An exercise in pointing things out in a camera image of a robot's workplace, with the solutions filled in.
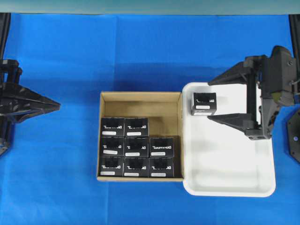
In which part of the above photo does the black Dynamixel box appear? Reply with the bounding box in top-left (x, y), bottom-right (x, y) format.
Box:
top-left (149, 137), bottom-right (174, 158)
top-left (124, 118), bottom-right (149, 137)
top-left (149, 157), bottom-right (174, 178)
top-left (99, 157), bottom-right (124, 177)
top-left (123, 157), bottom-right (149, 178)
top-left (100, 137), bottom-right (124, 157)
top-left (124, 137), bottom-right (149, 158)
top-left (100, 117), bottom-right (125, 137)

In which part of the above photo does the black aluminium frame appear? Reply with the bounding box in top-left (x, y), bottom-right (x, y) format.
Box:
top-left (289, 14), bottom-right (300, 72)

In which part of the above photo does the blue table cloth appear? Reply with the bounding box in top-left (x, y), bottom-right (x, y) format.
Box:
top-left (0, 14), bottom-right (300, 225)

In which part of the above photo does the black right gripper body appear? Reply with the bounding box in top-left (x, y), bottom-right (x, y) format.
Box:
top-left (243, 45), bottom-right (297, 140)

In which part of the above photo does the cardboard box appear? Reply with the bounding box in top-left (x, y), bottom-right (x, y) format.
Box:
top-left (96, 91), bottom-right (184, 182)

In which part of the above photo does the black Dynamixel box carried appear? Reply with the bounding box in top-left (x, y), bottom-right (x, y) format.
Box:
top-left (191, 92), bottom-right (217, 116)

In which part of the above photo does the white plastic tray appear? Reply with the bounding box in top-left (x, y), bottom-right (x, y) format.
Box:
top-left (181, 82), bottom-right (276, 197)

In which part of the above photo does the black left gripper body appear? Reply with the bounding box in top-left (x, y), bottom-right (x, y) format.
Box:
top-left (0, 60), bottom-right (61, 155)

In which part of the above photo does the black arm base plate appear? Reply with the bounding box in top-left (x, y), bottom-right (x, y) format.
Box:
top-left (285, 109), bottom-right (300, 164)

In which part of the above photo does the left gripper black taped finger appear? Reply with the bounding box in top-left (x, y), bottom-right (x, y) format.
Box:
top-left (36, 95), bottom-right (60, 108)
top-left (28, 106), bottom-right (60, 117)

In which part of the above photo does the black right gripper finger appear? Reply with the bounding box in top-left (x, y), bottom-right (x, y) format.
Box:
top-left (207, 113), bottom-right (252, 133)
top-left (208, 62), bottom-right (250, 86)

